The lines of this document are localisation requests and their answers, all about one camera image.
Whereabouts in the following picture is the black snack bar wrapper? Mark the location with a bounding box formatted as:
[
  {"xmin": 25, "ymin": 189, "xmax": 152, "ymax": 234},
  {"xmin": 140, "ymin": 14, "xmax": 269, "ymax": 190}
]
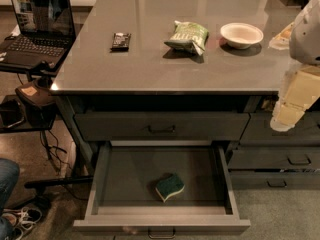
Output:
[{"xmin": 111, "ymin": 32, "xmax": 131, "ymax": 51}]

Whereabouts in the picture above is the white paper bowl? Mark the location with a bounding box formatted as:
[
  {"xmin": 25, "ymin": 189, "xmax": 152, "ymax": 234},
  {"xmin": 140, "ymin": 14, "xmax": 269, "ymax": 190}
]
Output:
[{"xmin": 220, "ymin": 23, "xmax": 264, "ymax": 49}]

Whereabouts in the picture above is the grey kitchen island cabinet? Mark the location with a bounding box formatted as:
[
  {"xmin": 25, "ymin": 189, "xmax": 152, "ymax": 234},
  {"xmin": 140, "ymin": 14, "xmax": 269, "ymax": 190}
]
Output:
[{"xmin": 52, "ymin": 0, "xmax": 320, "ymax": 239}]

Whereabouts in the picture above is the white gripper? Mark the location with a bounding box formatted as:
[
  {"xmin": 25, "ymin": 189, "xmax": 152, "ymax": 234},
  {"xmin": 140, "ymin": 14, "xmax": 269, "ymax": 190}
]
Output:
[{"xmin": 270, "ymin": 64, "xmax": 320, "ymax": 132}]

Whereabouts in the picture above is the right grey bottom drawer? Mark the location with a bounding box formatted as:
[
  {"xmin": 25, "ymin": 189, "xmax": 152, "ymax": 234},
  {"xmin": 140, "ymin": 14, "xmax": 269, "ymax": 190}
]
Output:
[{"xmin": 229, "ymin": 171, "xmax": 320, "ymax": 190}]

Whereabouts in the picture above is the right grey middle drawer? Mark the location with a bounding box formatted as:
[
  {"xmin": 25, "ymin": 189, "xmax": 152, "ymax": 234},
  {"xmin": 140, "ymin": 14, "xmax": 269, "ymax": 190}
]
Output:
[{"xmin": 228, "ymin": 147, "xmax": 320, "ymax": 170}]

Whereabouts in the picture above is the blue jeans leg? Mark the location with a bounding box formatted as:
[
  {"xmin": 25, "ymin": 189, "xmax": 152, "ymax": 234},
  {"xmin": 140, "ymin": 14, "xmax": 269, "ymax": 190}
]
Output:
[{"xmin": 0, "ymin": 158, "xmax": 20, "ymax": 240}]

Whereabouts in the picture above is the black box with sticky note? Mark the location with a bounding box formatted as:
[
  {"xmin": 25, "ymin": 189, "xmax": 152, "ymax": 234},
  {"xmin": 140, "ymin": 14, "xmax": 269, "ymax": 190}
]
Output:
[{"xmin": 15, "ymin": 78, "xmax": 56, "ymax": 128}]

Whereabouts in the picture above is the open grey middle drawer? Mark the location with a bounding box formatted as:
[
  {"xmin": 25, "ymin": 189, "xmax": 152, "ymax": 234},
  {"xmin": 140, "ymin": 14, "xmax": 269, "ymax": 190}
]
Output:
[{"xmin": 74, "ymin": 145, "xmax": 250, "ymax": 239}]

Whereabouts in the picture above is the black laptop stand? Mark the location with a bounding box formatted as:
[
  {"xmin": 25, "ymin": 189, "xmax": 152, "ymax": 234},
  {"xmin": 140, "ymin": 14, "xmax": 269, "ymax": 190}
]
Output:
[{"xmin": 0, "ymin": 72, "xmax": 93, "ymax": 209}]

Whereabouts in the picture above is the green yellow sponge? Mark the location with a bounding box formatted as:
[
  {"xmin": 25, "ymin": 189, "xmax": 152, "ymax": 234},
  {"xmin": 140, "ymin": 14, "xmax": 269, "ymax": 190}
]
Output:
[{"xmin": 155, "ymin": 174, "xmax": 185, "ymax": 202}]

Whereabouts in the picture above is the white sneaker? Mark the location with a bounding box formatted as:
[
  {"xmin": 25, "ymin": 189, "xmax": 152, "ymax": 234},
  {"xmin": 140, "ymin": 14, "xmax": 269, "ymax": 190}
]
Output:
[{"xmin": 2, "ymin": 206, "xmax": 43, "ymax": 240}]

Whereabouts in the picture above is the green chip bag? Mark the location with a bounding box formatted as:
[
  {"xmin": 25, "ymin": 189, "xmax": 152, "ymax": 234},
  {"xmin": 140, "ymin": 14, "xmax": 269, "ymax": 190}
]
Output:
[{"xmin": 165, "ymin": 21, "xmax": 209, "ymax": 56}]

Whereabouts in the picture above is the right grey top drawer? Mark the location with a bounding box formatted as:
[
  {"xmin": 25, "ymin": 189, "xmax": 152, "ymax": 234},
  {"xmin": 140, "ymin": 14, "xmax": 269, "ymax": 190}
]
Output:
[{"xmin": 239, "ymin": 110, "xmax": 320, "ymax": 147}]

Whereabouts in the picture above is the black laptop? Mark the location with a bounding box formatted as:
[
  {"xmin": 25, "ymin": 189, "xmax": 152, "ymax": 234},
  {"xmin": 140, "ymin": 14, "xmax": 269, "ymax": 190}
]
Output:
[{"xmin": 0, "ymin": 0, "xmax": 76, "ymax": 71}]

